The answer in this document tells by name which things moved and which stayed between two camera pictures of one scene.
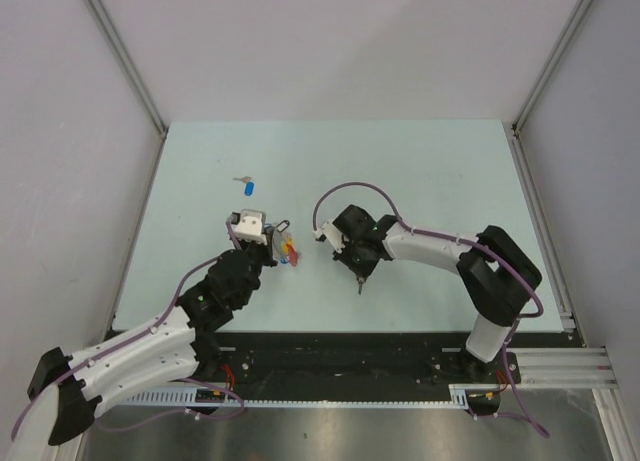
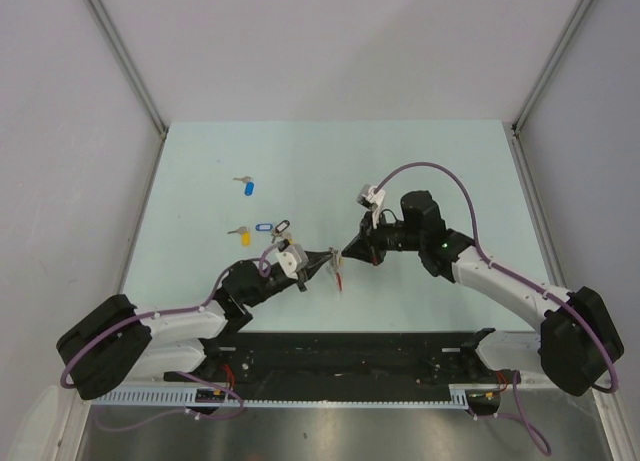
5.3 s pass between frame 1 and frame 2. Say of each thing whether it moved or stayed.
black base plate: stayed
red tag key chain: moved
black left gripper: moved
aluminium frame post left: stayed
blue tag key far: stayed
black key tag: stayed
